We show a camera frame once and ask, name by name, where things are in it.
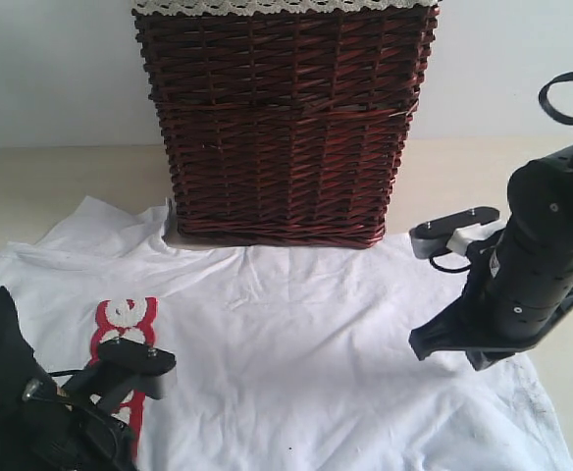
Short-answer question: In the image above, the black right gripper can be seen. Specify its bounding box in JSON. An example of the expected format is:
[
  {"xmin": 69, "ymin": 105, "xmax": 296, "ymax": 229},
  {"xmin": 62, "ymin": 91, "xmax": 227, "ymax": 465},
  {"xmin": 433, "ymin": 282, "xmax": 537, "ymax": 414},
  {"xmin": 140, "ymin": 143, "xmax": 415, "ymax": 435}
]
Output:
[{"xmin": 409, "ymin": 230, "xmax": 573, "ymax": 371}]

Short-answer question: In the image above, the dark red wicker basket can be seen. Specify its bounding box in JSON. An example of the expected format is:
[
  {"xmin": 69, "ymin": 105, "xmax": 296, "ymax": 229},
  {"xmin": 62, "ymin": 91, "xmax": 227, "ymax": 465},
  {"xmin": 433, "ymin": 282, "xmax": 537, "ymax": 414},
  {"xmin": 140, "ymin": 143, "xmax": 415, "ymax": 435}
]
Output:
[{"xmin": 131, "ymin": 5, "xmax": 439, "ymax": 248}]

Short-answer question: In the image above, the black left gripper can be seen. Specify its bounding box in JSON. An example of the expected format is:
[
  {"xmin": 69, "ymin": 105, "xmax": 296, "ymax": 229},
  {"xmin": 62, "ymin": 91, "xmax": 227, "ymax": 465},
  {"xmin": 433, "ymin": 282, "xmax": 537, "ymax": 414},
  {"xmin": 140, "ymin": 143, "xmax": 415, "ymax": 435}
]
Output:
[{"xmin": 21, "ymin": 362, "xmax": 139, "ymax": 470}]

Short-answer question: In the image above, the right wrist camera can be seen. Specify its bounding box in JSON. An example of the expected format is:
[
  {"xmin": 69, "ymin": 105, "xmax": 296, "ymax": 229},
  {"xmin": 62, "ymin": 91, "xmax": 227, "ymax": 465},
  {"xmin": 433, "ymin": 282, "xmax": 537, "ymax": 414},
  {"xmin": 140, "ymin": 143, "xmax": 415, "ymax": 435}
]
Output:
[{"xmin": 409, "ymin": 206, "xmax": 505, "ymax": 260}]

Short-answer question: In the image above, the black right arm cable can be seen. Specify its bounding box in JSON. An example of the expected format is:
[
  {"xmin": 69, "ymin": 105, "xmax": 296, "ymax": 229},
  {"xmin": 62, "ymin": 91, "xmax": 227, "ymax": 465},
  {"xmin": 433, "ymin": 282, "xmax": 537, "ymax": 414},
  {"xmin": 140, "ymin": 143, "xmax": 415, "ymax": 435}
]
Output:
[{"xmin": 538, "ymin": 71, "xmax": 573, "ymax": 134}]

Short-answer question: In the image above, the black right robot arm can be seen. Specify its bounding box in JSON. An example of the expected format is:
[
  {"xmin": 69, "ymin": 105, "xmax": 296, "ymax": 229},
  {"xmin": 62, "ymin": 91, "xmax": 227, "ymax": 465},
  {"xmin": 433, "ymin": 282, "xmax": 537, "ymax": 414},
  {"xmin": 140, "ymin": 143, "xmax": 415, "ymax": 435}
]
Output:
[{"xmin": 409, "ymin": 145, "xmax": 573, "ymax": 371}]

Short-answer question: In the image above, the white t-shirt red lettering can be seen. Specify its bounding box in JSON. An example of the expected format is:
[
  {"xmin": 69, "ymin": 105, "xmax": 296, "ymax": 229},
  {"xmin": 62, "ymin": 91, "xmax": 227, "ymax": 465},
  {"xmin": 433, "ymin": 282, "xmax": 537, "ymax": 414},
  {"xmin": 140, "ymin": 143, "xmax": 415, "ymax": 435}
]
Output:
[{"xmin": 0, "ymin": 197, "xmax": 573, "ymax": 470}]

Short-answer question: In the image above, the white lace fabric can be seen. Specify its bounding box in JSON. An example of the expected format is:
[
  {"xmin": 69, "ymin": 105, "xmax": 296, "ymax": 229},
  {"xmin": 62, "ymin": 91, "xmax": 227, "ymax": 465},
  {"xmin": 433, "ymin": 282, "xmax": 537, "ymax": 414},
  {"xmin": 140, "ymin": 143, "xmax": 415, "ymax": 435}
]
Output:
[{"xmin": 130, "ymin": 0, "xmax": 439, "ymax": 17}]

